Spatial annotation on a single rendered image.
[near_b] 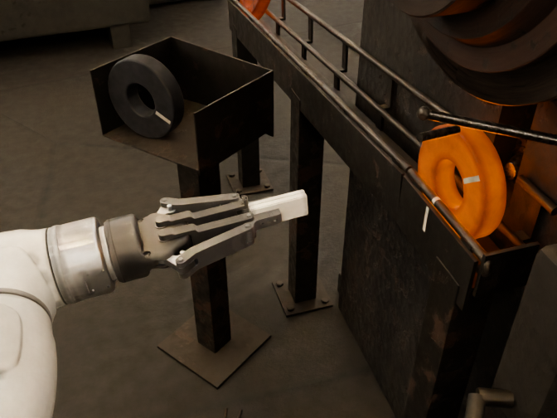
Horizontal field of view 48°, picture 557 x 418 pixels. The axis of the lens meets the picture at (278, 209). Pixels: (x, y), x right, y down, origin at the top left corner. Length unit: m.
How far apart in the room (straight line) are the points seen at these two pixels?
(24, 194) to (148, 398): 0.96
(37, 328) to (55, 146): 1.82
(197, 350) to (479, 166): 0.97
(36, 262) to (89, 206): 1.38
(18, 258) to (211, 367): 0.90
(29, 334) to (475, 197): 0.52
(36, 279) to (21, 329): 0.09
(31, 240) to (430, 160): 0.51
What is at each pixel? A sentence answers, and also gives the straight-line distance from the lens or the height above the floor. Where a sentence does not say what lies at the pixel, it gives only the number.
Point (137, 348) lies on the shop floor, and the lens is 1.60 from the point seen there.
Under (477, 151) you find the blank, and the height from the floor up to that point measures 0.80.
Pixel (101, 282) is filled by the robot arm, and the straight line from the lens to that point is 0.71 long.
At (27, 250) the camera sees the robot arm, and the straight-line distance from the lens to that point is 0.71.
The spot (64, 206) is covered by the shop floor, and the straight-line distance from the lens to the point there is 2.10.
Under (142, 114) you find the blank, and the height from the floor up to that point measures 0.64.
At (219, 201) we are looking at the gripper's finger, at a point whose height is 0.75.
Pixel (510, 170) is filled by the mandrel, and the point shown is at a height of 0.74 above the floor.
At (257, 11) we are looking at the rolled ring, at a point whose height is 0.62.
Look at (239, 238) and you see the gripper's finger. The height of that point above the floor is 0.75.
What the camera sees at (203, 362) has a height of 0.01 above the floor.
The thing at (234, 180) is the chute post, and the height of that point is 0.01.
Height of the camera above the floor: 1.20
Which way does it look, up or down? 37 degrees down
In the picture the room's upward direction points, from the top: straight up
